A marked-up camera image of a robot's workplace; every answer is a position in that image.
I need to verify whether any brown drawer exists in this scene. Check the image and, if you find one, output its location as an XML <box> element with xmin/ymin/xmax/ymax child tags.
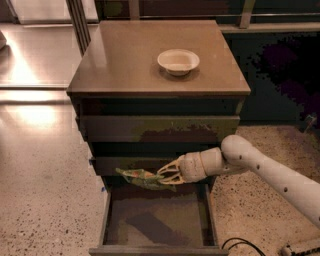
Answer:
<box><xmin>90</xmin><ymin>157</ymin><xmax>173</xmax><ymax>176</ymax></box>
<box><xmin>77</xmin><ymin>116</ymin><xmax>240</xmax><ymax>143</ymax></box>

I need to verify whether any brown drawer cabinet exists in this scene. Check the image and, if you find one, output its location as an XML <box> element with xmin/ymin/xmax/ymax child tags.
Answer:
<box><xmin>67</xmin><ymin>20</ymin><xmax>250</xmax><ymax>187</ymax></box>

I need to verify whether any top brown drawer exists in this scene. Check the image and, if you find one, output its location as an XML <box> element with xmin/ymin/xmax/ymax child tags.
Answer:
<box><xmin>77</xmin><ymin>116</ymin><xmax>240</xmax><ymax>143</ymax></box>

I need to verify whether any middle brown drawer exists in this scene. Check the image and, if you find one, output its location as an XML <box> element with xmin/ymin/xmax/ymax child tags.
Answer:
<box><xmin>90</xmin><ymin>157</ymin><xmax>173</xmax><ymax>176</ymax></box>

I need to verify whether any black cable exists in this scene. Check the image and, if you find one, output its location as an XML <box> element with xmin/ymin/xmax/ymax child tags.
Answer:
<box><xmin>221</xmin><ymin>237</ymin><xmax>267</xmax><ymax>256</ymax></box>

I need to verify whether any grey power strip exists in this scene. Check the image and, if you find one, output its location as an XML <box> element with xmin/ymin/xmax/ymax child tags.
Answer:
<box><xmin>280</xmin><ymin>238</ymin><xmax>320</xmax><ymax>256</ymax></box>

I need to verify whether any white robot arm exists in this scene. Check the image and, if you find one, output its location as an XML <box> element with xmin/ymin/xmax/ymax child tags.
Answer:
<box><xmin>157</xmin><ymin>135</ymin><xmax>320</xmax><ymax>228</ymax></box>

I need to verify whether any open bottom drawer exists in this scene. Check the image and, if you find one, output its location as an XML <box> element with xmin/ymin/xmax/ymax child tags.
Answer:
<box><xmin>89</xmin><ymin>184</ymin><xmax>228</xmax><ymax>256</ymax></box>

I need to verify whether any metal railing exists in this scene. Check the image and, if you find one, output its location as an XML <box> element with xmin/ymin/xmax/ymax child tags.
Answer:
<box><xmin>128</xmin><ymin>0</ymin><xmax>320</xmax><ymax>28</ymax></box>

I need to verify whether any green rice chip bag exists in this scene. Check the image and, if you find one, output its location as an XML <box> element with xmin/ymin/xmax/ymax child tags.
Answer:
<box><xmin>115</xmin><ymin>168</ymin><xmax>176</xmax><ymax>192</ymax></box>

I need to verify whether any white paper bowl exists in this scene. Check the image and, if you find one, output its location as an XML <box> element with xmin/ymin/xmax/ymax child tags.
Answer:
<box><xmin>157</xmin><ymin>49</ymin><xmax>200</xmax><ymax>76</ymax></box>

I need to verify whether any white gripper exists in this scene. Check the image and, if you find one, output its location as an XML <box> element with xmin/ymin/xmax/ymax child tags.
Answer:
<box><xmin>157</xmin><ymin>152</ymin><xmax>205</xmax><ymax>185</ymax></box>

